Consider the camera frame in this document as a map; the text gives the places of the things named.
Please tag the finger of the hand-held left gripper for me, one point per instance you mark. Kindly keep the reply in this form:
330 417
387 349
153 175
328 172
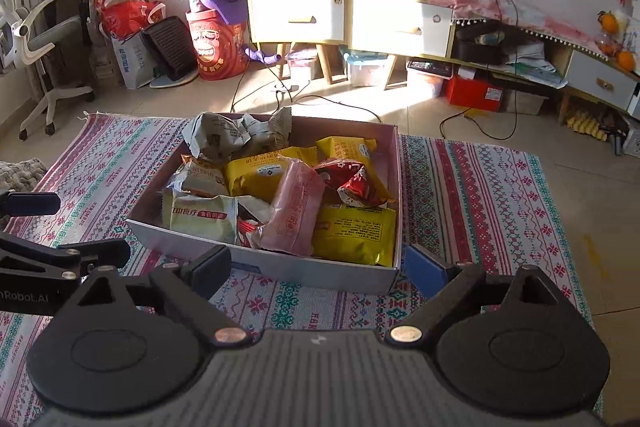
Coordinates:
75 254
30 204

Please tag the large yellow snack packet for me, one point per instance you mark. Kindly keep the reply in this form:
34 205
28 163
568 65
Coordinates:
260 177

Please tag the white paper bag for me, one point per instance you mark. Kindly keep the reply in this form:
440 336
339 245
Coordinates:
132 62

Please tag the brown cardboard box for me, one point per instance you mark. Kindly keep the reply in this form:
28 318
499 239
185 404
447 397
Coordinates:
525 103

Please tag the grey printed white packet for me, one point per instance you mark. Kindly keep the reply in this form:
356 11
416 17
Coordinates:
215 137

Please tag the white power strip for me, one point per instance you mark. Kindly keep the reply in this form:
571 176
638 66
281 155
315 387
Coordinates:
285 88

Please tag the white office chair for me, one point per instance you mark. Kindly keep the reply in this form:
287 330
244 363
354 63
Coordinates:
45 37

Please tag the clear storage box dark lid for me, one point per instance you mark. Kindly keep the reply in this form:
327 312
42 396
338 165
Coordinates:
426 79

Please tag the low wooden cabinet white drawer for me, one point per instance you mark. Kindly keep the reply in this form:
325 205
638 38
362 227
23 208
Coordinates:
400 29

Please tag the pink cloth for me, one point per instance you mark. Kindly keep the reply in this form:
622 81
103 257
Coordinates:
475 4

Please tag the black slatted tray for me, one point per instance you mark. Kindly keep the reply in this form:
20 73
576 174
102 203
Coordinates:
170 47

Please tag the pink snack packet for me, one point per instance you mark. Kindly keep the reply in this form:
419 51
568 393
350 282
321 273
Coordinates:
295 212

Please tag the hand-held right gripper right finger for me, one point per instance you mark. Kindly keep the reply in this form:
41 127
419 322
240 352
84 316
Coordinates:
425 269

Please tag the silver cardboard box pink inside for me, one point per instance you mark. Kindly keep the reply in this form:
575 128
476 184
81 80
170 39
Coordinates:
300 274

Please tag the small yellow snack packet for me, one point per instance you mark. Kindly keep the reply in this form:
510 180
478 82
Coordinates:
350 149

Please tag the red plastic bag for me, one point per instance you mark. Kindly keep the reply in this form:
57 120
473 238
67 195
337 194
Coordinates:
127 17

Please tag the yellow packet red label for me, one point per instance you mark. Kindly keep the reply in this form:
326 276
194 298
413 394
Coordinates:
355 232

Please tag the red foil packet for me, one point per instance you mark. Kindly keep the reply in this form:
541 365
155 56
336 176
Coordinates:
357 189

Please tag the purple plastic toy piece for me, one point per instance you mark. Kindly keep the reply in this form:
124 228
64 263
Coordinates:
262 56

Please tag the grey knitted blanket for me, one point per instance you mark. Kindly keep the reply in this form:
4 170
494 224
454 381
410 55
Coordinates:
20 174

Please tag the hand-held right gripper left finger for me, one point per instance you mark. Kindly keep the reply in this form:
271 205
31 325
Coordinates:
207 267

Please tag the small clear storage box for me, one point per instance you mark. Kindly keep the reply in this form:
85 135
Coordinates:
302 66

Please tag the patterned woven blanket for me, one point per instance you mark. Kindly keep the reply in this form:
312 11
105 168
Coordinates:
475 207

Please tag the beige snack packet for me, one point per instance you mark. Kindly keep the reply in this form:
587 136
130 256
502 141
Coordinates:
200 219

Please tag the red cardboard box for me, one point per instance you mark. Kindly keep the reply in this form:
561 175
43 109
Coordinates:
472 94

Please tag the red cartoon bag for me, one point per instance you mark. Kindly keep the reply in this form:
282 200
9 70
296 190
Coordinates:
217 49

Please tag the row of yellow pieces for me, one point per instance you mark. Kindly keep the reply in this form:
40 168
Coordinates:
587 124

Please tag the black device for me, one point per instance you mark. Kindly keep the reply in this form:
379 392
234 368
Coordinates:
480 49

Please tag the long wooden media stand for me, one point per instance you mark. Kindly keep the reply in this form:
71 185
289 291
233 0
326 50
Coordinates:
595 79

